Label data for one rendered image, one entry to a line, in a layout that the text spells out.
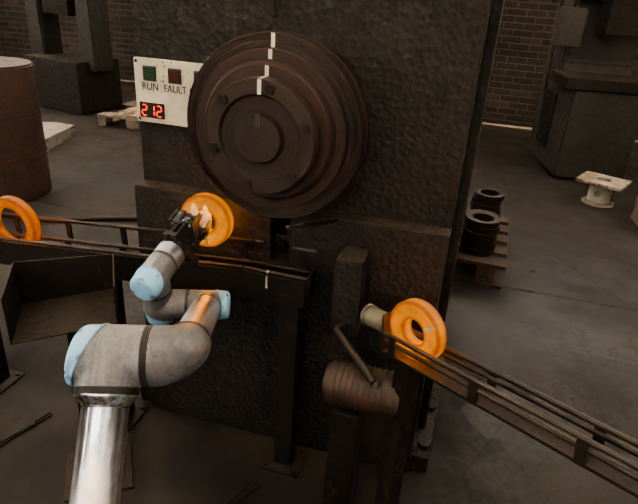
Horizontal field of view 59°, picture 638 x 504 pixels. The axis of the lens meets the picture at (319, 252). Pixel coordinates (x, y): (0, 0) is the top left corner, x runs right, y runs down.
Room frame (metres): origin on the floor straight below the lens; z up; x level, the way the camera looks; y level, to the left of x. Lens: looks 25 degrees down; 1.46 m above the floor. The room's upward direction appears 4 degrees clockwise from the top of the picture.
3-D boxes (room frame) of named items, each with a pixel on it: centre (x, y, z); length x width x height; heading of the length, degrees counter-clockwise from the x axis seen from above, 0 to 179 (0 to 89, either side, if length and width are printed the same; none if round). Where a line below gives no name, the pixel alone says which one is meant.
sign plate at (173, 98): (1.63, 0.44, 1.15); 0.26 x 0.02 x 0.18; 75
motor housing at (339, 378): (1.23, -0.15, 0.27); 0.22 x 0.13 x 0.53; 75
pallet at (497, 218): (3.29, -0.55, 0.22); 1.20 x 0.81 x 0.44; 73
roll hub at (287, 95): (1.35, 0.16, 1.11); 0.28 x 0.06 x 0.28; 75
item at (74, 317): (1.31, 0.68, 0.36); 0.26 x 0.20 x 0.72; 110
